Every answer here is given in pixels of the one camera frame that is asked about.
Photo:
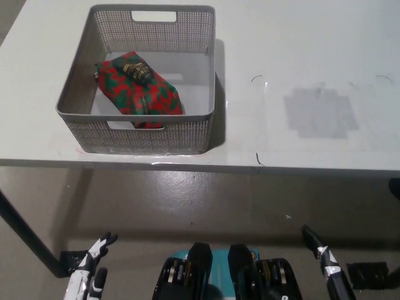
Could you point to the black metal table leg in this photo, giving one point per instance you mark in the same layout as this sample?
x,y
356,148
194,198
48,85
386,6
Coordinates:
x,y
28,232

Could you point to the red green coffee bean bag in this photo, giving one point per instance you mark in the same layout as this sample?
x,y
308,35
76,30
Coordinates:
x,y
140,97

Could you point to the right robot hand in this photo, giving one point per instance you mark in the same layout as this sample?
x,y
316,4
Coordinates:
x,y
328,265

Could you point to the grey perforated plastic basket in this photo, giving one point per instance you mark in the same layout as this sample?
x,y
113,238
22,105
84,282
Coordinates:
x,y
140,140

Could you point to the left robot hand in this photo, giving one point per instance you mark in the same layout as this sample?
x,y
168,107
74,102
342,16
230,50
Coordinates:
x,y
90,259

